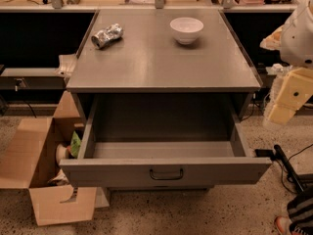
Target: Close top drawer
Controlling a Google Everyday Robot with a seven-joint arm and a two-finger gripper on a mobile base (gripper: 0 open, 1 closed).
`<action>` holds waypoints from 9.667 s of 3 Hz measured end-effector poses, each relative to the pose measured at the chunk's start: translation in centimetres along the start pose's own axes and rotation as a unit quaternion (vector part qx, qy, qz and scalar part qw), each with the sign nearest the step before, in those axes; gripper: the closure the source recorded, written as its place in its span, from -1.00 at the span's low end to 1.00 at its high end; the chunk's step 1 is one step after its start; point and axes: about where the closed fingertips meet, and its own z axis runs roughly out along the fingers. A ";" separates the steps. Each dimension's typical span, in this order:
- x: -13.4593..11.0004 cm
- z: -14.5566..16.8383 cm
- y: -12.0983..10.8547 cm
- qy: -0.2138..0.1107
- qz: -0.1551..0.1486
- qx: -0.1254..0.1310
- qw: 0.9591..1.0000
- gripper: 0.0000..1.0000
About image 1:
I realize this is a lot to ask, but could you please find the grey top drawer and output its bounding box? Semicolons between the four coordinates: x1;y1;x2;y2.
61;93;271;189

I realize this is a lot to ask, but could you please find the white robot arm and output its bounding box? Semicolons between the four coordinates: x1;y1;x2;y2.
260;0;313;129

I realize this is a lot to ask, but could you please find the grey drawer cabinet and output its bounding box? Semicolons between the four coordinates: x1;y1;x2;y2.
66;8;264;192

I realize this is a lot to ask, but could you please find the black power adapter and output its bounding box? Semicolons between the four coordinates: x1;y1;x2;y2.
255;149;275;160

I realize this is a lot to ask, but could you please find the black metal stand leg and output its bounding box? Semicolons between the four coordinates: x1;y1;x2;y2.
274;145;312;193

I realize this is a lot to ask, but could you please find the person's striped sleeve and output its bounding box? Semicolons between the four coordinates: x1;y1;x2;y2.
287;187;313;235

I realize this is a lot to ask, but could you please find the white ceramic bowl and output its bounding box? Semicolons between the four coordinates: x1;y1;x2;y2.
170;17;203;45

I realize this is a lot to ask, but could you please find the orange white shoe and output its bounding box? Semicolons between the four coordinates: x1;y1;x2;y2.
274;216;291;235

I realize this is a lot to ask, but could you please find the green snack packet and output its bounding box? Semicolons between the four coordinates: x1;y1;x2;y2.
70;132;81;159

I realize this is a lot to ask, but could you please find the white cup in box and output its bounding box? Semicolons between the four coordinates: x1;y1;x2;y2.
56;144;69;165

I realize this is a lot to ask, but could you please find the open cardboard box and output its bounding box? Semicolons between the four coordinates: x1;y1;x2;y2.
0;92;97;226

